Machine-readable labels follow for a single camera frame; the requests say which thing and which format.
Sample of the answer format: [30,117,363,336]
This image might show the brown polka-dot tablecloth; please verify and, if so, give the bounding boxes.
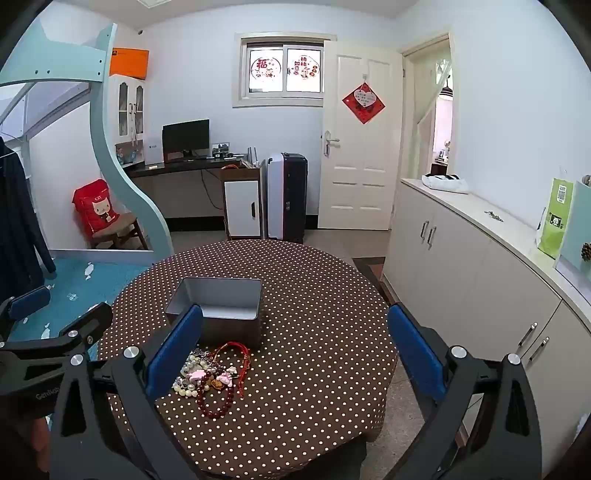
[98,239,400,480]

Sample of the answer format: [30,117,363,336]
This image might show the red diamond door decoration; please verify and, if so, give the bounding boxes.
[342,82,386,124]

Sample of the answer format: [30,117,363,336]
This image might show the wooden chair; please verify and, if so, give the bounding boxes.
[90,212,148,250]

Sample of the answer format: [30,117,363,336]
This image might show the white panel door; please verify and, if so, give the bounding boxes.
[318,41,404,230]

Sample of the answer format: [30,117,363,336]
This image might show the light teal bunk bed frame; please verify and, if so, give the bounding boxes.
[0,23,174,259]

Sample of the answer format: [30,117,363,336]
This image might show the dark hanging garment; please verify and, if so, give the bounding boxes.
[0,136,56,301]

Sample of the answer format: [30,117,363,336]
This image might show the dark purple suitcase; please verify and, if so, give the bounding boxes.
[281,153,308,244]

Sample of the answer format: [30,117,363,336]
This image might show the red cartoon pillow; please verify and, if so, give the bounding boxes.
[72,180,122,236]

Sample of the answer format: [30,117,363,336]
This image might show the white bead bracelet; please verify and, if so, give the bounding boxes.
[172,376,200,398]

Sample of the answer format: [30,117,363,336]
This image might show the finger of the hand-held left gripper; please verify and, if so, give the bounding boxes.
[0,302,115,416]
[0,285,51,344]

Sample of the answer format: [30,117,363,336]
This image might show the white glass-door cabinet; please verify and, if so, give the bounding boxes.
[108,74,148,162]

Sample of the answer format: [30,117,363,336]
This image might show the green paper bag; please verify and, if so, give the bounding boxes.
[536,179,574,259]

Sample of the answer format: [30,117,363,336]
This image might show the red round window decal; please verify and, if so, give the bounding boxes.
[252,56,281,84]

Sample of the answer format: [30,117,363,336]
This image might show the silver metal tin box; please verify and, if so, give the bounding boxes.
[165,277,265,349]

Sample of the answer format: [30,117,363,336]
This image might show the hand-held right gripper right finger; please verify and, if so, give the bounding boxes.
[387,302,542,480]

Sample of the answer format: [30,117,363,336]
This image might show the wooden cabinet with white door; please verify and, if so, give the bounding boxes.
[221,166,265,241]

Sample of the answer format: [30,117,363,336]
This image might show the white suitcase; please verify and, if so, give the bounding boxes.
[267,152,285,241]

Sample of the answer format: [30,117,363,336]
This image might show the orange box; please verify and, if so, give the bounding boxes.
[110,47,150,80]

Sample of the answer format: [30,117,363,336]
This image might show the teal candy-print blanket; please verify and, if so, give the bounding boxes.
[9,256,154,365]

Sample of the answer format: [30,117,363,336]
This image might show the red figures window decal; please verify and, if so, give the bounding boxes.
[288,54,320,79]

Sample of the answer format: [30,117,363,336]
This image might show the red bead bracelet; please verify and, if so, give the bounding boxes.
[196,385,237,420]

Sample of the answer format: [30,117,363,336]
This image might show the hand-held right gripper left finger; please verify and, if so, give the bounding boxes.
[50,304,218,480]

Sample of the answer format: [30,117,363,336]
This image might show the black computer monitor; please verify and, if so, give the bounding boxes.
[162,119,211,162]

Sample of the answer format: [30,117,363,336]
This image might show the window with cream frame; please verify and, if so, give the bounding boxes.
[233,33,337,108]

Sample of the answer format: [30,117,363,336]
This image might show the dark desk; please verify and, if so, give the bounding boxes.
[124,154,252,180]

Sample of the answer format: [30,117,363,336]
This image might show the light teal paper bag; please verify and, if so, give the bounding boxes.
[558,180,591,273]

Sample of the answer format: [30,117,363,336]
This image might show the white striped cloth bag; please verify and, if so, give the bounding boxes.
[422,174,469,193]

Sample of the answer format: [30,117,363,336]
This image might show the cream sideboard cabinet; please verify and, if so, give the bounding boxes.
[383,178,591,476]

